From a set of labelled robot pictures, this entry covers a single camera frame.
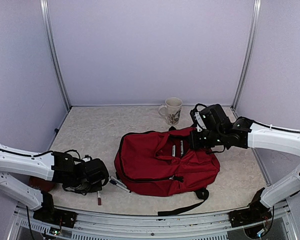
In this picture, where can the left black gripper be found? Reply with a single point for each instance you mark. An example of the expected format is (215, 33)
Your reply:
(97, 187)

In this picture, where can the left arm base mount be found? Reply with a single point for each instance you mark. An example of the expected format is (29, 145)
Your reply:
(59, 217)

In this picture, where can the white patterned ceramic mug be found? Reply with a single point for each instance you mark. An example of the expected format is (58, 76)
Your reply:
(171, 110)

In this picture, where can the red cap marker short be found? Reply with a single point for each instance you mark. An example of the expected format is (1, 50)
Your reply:
(99, 199)

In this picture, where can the red floral lacquer dish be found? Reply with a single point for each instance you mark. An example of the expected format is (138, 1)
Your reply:
(40, 184)

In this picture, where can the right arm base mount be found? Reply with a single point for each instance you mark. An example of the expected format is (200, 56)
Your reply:
(247, 216)

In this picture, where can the aluminium frame post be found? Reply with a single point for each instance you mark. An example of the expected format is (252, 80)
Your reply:
(53, 53)
(248, 53)

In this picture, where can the red backpack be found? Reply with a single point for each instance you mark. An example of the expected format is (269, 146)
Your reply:
(144, 163)

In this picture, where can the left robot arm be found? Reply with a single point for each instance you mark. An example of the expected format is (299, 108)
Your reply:
(75, 174)

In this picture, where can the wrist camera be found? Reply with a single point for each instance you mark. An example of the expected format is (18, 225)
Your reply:
(86, 158)
(197, 120)

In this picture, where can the right aluminium frame post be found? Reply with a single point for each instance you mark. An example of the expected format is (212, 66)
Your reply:
(248, 53)

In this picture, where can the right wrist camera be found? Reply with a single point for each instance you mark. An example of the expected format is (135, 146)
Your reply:
(197, 120)

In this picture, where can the left aluminium frame post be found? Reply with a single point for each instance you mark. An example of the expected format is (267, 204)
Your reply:
(53, 53)

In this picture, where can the clear silver pen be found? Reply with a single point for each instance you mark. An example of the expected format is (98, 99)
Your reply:
(181, 147)

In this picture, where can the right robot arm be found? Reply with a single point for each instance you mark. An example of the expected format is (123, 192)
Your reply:
(214, 128)

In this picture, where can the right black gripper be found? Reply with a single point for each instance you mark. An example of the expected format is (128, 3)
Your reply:
(195, 143)

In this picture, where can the dark blue cap marker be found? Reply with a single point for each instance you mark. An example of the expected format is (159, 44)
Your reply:
(119, 184)

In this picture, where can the front aluminium rail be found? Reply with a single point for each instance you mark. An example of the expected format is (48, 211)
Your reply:
(106, 226)

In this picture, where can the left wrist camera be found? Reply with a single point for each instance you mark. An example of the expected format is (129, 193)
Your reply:
(86, 158)

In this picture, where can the blue cap white marker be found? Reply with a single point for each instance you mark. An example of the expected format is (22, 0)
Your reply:
(173, 152)

